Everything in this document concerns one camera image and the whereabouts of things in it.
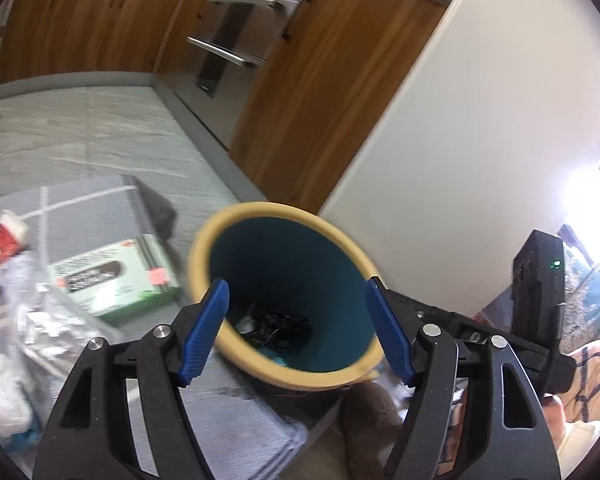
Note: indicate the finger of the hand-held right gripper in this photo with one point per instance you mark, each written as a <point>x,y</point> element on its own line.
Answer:
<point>450,326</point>

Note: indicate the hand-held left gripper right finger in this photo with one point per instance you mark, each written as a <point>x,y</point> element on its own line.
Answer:
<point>387,332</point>

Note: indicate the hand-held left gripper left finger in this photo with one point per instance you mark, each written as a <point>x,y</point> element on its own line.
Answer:
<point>205,330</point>

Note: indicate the green cardboard box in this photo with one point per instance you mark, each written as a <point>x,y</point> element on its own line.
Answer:
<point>125,285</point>

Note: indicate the yellow rimmed teal bin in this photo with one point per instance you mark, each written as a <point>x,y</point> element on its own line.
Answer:
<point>290,260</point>

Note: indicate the brown plush toy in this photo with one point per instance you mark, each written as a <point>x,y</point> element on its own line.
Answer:
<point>370,425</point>

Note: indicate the grey plaid rug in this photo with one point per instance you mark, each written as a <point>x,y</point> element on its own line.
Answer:
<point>260,420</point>

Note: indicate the printed cloth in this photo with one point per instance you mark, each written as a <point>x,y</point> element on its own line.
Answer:
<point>595,380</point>

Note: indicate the clear plastic wrapping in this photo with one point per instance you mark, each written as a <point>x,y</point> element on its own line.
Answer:
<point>45,320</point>

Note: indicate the white crumpled plastic bag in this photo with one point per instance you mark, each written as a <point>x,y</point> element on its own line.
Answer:
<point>0,395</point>

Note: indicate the red and white wrapper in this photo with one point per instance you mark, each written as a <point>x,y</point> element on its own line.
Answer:
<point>5,240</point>

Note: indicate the wooden kitchen cabinet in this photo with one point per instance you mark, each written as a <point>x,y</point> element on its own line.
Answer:
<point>330,85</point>
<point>90,20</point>

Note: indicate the stainless steel oven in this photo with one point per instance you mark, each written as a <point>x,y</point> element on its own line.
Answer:
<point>240,25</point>

